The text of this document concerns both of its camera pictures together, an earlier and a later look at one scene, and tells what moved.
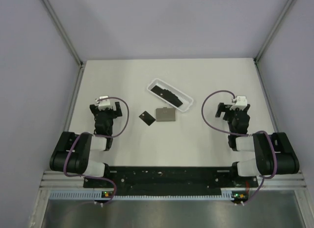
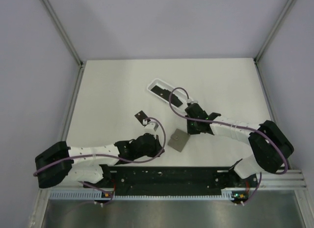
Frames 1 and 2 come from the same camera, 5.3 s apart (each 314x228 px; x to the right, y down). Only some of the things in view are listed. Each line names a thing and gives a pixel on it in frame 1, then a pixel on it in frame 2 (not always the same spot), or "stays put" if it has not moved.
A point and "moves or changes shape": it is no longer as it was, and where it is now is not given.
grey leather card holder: x=165 y=114 to x=178 y=140
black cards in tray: x=167 y=95 stays put
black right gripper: x=222 y=107 to x=191 y=131
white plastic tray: x=170 y=95 stays put
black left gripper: x=116 y=113 to x=157 y=147
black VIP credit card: x=146 y=118 moves or changes shape
